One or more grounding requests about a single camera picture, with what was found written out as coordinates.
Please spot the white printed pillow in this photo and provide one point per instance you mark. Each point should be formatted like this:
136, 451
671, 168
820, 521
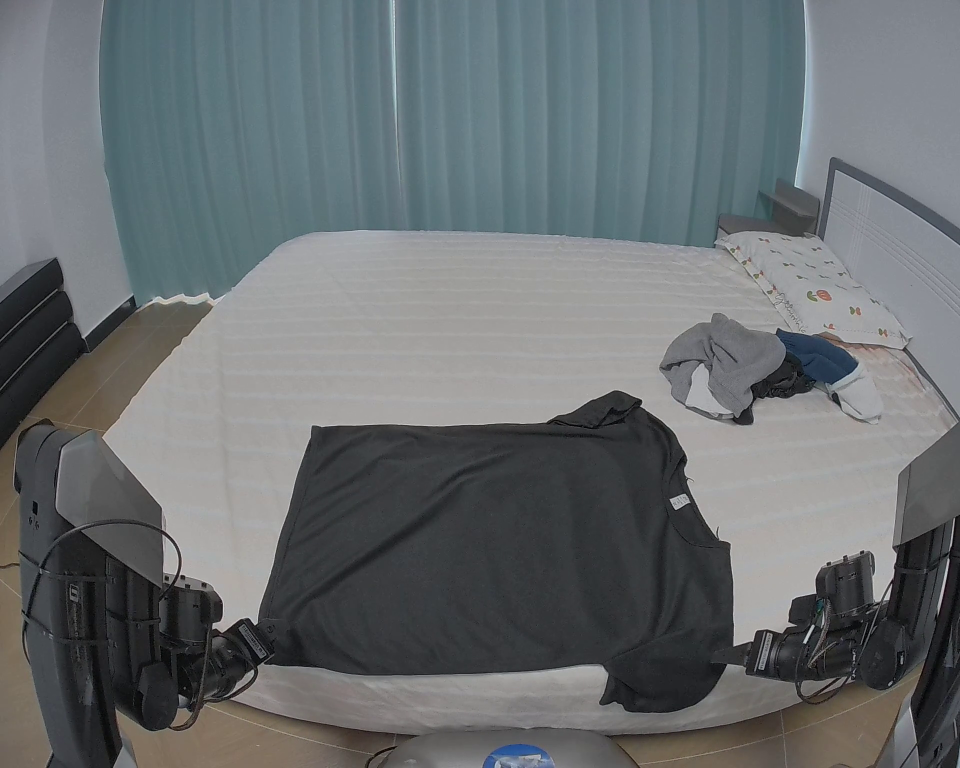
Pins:
810, 281

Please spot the blue-green curtain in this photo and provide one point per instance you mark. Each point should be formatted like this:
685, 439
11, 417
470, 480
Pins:
262, 150
600, 112

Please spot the black T-shirt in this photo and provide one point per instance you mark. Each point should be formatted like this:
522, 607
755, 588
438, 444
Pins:
487, 555

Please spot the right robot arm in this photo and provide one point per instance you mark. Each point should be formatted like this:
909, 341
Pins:
922, 585

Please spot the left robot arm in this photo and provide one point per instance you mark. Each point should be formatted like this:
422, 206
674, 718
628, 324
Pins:
67, 637

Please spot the black chest of drawers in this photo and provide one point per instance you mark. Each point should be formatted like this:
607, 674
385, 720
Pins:
34, 337

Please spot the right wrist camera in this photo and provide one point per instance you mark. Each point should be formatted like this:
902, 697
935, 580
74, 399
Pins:
802, 609

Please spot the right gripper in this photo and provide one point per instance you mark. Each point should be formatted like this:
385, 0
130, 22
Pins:
780, 654

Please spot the bed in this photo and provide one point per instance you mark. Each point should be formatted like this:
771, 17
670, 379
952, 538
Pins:
450, 315

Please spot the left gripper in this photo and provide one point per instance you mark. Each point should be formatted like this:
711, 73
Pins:
236, 660

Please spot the pile of clothes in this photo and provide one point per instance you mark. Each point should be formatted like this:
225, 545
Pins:
735, 352

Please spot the grey bedside table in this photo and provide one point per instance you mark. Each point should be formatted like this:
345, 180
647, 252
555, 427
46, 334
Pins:
787, 204

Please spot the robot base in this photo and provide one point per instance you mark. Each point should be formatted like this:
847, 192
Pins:
450, 752

